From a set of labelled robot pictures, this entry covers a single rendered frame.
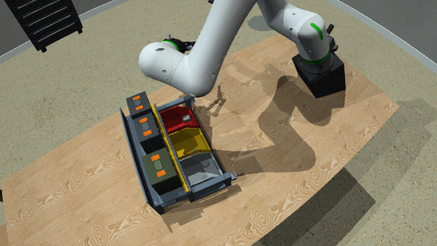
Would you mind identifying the grey open bin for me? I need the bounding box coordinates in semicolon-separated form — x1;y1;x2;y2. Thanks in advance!
179;153;223;188

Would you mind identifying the yellow bin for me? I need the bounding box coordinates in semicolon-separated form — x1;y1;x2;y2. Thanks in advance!
168;128;212;160

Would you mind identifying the grey bin rack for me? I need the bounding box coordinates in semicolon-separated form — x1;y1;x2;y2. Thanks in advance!
119;95;237;215

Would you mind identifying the red open bin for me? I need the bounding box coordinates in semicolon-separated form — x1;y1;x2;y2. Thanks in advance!
160;106;200;135

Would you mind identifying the olive green case with orange latches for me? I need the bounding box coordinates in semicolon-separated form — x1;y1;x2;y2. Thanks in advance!
142;147;182;196

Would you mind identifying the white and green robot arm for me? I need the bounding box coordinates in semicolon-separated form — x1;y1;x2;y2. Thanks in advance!
138;0;338;97

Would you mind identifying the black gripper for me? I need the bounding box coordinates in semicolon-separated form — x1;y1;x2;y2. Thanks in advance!
179;40;196;51

